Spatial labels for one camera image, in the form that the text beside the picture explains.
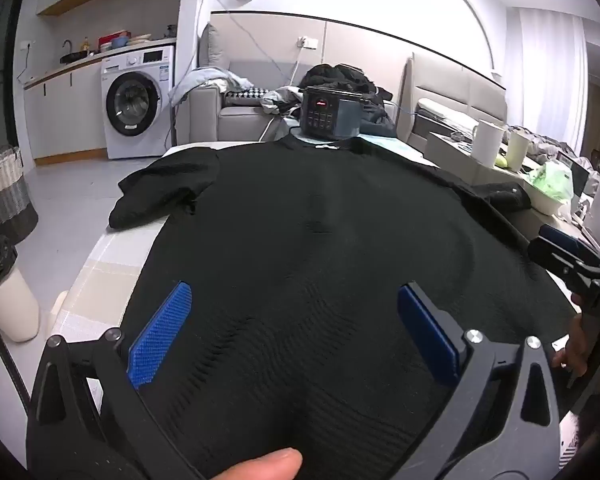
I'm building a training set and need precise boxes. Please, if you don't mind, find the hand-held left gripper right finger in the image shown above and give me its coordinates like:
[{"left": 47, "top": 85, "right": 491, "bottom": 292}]
[{"left": 385, "top": 282, "right": 562, "bottom": 480}]

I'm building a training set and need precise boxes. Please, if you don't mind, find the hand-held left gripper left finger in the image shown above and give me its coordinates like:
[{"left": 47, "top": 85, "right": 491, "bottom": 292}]
[{"left": 27, "top": 281, "right": 206, "bottom": 480}]

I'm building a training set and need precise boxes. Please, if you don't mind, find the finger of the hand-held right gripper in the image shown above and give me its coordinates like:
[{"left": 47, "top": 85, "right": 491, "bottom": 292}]
[
  {"left": 539, "top": 224, "right": 595, "bottom": 262},
  {"left": 527, "top": 237, "right": 600, "bottom": 288}
]

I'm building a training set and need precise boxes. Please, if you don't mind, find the black t-shirt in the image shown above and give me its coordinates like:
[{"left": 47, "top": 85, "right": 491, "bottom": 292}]
[{"left": 109, "top": 135, "right": 581, "bottom": 480}]

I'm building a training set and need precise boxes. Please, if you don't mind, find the pile of dark clothes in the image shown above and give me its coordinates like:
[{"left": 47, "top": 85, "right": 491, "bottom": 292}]
[{"left": 300, "top": 63, "right": 398, "bottom": 138}]

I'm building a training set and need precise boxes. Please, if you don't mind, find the person's right hand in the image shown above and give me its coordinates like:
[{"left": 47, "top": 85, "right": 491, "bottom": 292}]
[{"left": 551, "top": 305, "right": 600, "bottom": 380}]

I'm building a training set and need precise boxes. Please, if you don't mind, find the person's left hand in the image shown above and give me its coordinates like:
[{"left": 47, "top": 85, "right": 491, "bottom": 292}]
[{"left": 209, "top": 447, "right": 303, "bottom": 480}]

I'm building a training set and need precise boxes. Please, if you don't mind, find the green plastic bag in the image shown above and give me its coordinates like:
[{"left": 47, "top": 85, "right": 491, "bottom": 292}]
[{"left": 525, "top": 160, "right": 576, "bottom": 207}]

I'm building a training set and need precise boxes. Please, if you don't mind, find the pale green cup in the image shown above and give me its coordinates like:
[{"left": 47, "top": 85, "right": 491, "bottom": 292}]
[{"left": 505, "top": 130, "right": 531, "bottom": 172}]

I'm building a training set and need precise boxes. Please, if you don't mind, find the white mug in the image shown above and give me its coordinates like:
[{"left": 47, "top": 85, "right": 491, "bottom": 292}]
[{"left": 472, "top": 119, "right": 507, "bottom": 169}]

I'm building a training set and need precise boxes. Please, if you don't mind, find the beige side table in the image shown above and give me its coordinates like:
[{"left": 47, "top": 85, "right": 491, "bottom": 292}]
[{"left": 424, "top": 131, "right": 598, "bottom": 243}]

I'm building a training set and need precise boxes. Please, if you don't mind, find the beige trash bin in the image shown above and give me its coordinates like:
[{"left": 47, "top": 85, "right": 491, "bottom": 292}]
[{"left": 0, "top": 235, "right": 42, "bottom": 344}]

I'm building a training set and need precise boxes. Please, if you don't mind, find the white curtain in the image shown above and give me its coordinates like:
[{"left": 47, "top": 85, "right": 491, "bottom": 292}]
[{"left": 517, "top": 7, "right": 589, "bottom": 146}]

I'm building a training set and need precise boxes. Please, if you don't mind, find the light blue cloth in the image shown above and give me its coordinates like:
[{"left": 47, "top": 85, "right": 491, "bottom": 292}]
[{"left": 282, "top": 115, "right": 431, "bottom": 163}]

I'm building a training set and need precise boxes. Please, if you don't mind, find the beige upholstered bed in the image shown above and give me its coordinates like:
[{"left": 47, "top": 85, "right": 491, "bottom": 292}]
[{"left": 397, "top": 52, "right": 511, "bottom": 153}]

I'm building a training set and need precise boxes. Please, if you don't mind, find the woven laundry basket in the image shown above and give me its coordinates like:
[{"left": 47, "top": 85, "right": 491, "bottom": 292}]
[{"left": 0, "top": 146, "right": 40, "bottom": 247}]

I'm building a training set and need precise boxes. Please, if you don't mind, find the beige sofa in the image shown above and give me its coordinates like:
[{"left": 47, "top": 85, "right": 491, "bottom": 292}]
[{"left": 174, "top": 22, "right": 303, "bottom": 143}]

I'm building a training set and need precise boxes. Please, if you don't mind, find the white washing machine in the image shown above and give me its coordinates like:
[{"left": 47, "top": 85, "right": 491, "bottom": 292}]
[{"left": 100, "top": 45, "right": 177, "bottom": 161}]

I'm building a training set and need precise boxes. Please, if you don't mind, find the white kitchen base cabinet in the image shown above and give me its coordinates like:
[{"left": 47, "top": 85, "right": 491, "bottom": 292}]
[{"left": 22, "top": 52, "right": 110, "bottom": 166}]

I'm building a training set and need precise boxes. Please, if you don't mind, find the black portable power station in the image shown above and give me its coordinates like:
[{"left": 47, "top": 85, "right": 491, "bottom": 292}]
[{"left": 300, "top": 85, "right": 377, "bottom": 141}]

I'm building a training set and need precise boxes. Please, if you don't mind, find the houndstooth cushion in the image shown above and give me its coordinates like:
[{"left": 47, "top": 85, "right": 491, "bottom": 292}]
[{"left": 222, "top": 87, "right": 272, "bottom": 107}]

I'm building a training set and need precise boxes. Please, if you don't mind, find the light blue blanket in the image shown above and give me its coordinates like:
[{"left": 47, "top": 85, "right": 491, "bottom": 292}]
[{"left": 169, "top": 66, "right": 255, "bottom": 107}]

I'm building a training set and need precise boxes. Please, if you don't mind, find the dark glass door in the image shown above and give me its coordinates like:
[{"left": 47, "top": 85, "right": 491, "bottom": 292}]
[{"left": 0, "top": 0, "right": 31, "bottom": 162}]

